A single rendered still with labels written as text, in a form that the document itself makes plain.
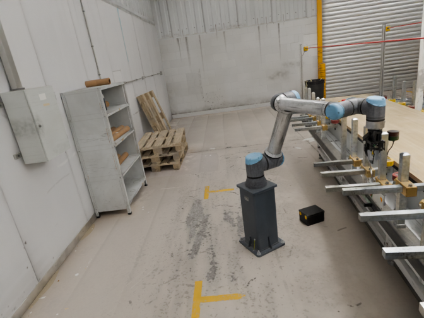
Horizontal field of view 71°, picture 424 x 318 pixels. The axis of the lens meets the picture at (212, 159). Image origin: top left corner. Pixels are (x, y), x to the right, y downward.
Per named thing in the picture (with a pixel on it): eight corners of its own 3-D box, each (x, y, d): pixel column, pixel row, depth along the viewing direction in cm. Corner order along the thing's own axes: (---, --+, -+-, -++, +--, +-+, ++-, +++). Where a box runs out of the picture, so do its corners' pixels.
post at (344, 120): (341, 163, 252) (341, 110, 238) (339, 160, 257) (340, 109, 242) (347, 162, 251) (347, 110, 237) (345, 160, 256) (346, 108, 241)
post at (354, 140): (351, 179, 229) (353, 118, 214) (350, 177, 233) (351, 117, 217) (356, 178, 229) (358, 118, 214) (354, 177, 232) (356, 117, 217)
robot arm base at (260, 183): (253, 191, 246) (252, 180, 243) (241, 184, 262) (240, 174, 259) (271, 184, 254) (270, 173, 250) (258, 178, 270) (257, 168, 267)
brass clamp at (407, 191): (404, 197, 144) (405, 188, 143) (392, 185, 157) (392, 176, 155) (418, 196, 143) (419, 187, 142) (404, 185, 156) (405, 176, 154)
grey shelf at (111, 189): (96, 218, 370) (59, 93, 320) (119, 188, 455) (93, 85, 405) (131, 214, 367) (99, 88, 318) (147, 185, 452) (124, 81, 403)
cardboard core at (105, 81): (84, 81, 367) (107, 77, 365) (86, 81, 374) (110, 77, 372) (86, 88, 369) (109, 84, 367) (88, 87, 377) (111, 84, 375)
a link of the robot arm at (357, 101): (339, 99, 168) (358, 100, 158) (353, 95, 173) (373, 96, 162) (339, 115, 171) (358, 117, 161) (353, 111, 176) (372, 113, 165)
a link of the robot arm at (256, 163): (243, 173, 258) (240, 154, 253) (259, 168, 265) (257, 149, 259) (252, 178, 245) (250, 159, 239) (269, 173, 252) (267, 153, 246)
